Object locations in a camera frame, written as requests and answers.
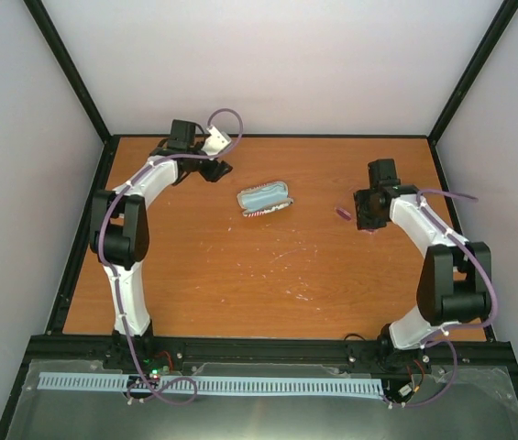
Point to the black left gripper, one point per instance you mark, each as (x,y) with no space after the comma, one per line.
(214,170)

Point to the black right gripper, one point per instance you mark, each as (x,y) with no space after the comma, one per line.
(362,222)

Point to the pink transparent sunglasses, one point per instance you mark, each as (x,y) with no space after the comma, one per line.
(344,208)

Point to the light blue cleaning cloth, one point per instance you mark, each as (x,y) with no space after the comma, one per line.
(262,197)

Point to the flag print glasses case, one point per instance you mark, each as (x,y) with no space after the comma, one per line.
(270,208)

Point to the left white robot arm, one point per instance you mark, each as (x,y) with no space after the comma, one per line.
(119,225)

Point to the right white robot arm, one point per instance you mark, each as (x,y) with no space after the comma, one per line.
(455,289)

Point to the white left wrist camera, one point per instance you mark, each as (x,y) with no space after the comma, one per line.
(216,142)

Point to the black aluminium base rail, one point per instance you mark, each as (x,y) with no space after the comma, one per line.
(354,356)

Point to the light blue slotted cable duct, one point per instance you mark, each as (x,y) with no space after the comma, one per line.
(215,386)

